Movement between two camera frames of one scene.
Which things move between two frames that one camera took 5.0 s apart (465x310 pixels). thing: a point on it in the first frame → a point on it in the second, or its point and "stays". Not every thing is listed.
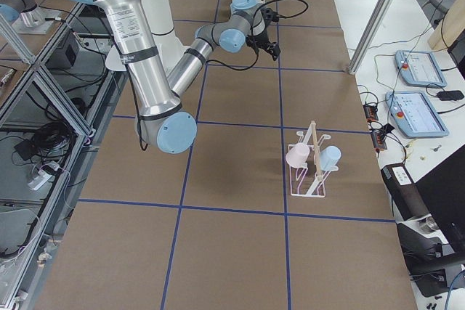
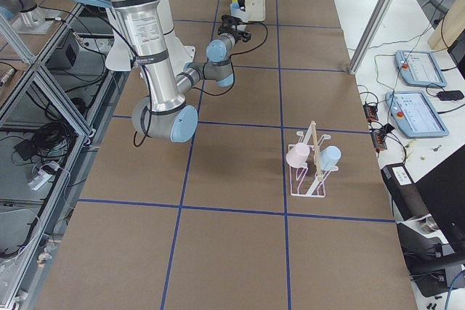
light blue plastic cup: x=329 y=157 stays
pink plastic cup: x=297 y=155 stays
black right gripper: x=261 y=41 → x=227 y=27
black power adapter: x=453 y=95 stays
